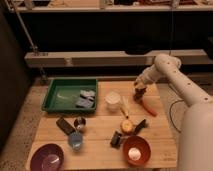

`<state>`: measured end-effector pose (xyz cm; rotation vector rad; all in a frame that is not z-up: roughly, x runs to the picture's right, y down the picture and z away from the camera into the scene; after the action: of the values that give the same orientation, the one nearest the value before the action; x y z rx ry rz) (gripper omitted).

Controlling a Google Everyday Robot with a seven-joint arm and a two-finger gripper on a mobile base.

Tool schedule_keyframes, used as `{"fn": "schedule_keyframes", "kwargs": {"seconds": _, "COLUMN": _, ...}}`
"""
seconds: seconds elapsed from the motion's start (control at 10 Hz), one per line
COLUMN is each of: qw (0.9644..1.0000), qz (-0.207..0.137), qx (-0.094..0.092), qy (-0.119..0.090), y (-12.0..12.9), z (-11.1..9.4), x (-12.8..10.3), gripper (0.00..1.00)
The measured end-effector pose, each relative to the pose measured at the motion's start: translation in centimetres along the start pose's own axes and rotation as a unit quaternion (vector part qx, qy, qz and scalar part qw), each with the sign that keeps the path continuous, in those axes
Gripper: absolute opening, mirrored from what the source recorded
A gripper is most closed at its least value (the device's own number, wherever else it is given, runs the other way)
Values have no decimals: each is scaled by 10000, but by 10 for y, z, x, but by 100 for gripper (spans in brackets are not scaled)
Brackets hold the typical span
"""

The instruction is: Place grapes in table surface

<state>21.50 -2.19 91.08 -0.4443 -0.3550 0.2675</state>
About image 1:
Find dark purple grape bunch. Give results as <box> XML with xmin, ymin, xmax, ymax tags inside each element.
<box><xmin>134</xmin><ymin>89</ymin><xmax>146</xmax><ymax>102</ymax></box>

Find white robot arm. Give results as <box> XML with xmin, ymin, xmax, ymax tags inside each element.
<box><xmin>134</xmin><ymin>54</ymin><xmax>213</xmax><ymax>171</ymax></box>

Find orange carrot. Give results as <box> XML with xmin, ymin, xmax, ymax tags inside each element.
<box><xmin>141</xmin><ymin>101</ymin><xmax>157</xmax><ymax>117</ymax></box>

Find white translucent cup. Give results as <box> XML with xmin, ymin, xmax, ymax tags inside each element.
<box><xmin>105</xmin><ymin>92</ymin><xmax>121</xmax><ymax>111</ymax></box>

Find black marker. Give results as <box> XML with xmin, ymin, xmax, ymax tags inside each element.
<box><xmin>133</xmin><ymin>119</ymin><xmax>147</xmax><ymax>135</ymax></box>

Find wooden shelf beam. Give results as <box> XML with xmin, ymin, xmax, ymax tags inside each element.
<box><xmin>25</xmin><ymin>49</ymin><xmax>213</xmax><ymax>68</ymax></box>

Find yellow lemon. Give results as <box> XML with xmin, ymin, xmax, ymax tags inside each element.
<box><xmin>120</xmin><ymin>119</ymin><xmax>134</xmax><ymax>134</ymax></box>

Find grey blue sponge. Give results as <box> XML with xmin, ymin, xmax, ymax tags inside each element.
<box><xmin>76</xmin><ymin>90</ymin><xmax>96</xmax><ymax>108</ymax></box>

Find red bowl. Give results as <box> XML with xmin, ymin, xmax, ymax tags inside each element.
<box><xmin>122</xmin><ymin>136</ymin><xmax>151</xmax><ymax>166</ymax></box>

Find small dark green object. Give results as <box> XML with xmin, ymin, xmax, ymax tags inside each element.
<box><xmin>110</xmin><ymin>131</ymin><xmax>122</xmax><ymax>148</ymax></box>

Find white egg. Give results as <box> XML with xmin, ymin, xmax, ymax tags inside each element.
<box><xmin>128</xmin><ymin>148</ymin><xmax>141</xmax><ymax>160</ymax></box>

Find green plastic tray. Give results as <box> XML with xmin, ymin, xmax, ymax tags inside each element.
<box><xmin>42</xmin><ymin>78</ymin><xmax>98</xmax><ymax>114</ymax></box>

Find light blue cup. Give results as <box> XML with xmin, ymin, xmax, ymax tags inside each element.
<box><xmin>68</xmin><ymin>132</ymin><xmax>83</xmax><ymax>150</ymax></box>

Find dark brown rectangular block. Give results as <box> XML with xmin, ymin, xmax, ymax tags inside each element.
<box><xmin>56</xmin><ymin>117</ymin><xmax>75</xmax><ymax>135</ymax></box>

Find metal diagonal pole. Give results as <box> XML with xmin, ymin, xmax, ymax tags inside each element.
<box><xmin>6</xmin><ymin>0</ymin><xmax>48</xmax><ymax>84</ymax></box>

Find black cables on floor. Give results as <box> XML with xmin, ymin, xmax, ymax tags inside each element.
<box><xmin>165</xmin><ymin>6</ymin><xmax>188</xmax><ymax>134</ymax></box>

